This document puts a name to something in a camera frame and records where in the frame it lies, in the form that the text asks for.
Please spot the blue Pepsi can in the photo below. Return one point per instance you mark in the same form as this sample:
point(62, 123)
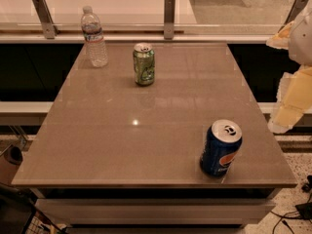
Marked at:
point(223, 140)

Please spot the middle metal railing bracket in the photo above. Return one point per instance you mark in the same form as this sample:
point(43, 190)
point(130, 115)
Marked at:
point(169, 19)

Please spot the metal railing bracket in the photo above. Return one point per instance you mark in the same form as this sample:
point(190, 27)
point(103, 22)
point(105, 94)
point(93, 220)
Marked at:
point(297, 8)
point(169, 19)
point(50, 31)

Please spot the clear plastic water bottle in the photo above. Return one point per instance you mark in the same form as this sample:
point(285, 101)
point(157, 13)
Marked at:
point(94, 39)

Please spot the left metal railing bracket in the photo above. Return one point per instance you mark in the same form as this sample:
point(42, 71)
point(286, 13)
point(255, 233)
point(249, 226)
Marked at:
point(50, 31)

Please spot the green soda can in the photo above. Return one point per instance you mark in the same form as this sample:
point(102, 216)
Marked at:
point(144, 64)

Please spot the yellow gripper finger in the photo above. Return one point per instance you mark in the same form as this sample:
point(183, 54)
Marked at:
point(280, 40)
point(294, 98)

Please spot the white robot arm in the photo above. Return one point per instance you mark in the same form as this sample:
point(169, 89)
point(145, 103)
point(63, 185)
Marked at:
point(300, 48)

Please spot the dark bin at left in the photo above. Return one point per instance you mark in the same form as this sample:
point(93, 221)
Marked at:
point(10, 161)

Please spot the right metal railing bracket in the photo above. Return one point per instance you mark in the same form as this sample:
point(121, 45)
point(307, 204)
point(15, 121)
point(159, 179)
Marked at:
point(297, 8)

